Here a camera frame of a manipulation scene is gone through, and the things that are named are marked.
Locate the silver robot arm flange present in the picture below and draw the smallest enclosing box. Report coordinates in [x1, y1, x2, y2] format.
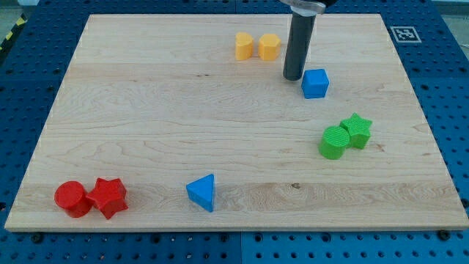
[279, 0, 338, 17]

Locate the blue triangle block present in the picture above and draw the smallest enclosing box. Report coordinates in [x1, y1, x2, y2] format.
[186, 174, 215, 212]

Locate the blue cube block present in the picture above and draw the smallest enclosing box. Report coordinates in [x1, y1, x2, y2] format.
[301, 69, 330, 99]

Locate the wooden board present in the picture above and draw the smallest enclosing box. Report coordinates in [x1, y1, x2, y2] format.
[5, 14, 468, 232]

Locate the yellow heart block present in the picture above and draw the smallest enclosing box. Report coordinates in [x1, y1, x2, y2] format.
[235, 32, 254, 60]

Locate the yellow hexagon block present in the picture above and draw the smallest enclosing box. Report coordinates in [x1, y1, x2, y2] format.
[258, 34, 281, 61]

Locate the green cylinder block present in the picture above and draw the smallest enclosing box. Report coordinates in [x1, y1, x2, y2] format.
[319, 126, 350, 160]

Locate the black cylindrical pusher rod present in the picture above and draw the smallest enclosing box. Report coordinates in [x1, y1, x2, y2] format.
[283, 12, 315, 81]

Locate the green star block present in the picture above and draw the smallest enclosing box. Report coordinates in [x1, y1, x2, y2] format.
[340, 113, 372, 149]

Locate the red star block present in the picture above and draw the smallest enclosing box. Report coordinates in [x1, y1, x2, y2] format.
[86, 177, 128, 220]

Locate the red cylinder block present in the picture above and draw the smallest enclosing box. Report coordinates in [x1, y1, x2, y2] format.
[54, 180, 92, 218]

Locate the white fiducial marker tag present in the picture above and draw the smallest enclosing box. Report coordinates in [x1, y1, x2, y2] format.
[391, 26, 421, 43]

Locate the yellow black hazard tape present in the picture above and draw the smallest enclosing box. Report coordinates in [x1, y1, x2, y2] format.
[1, 13, 28, 54]

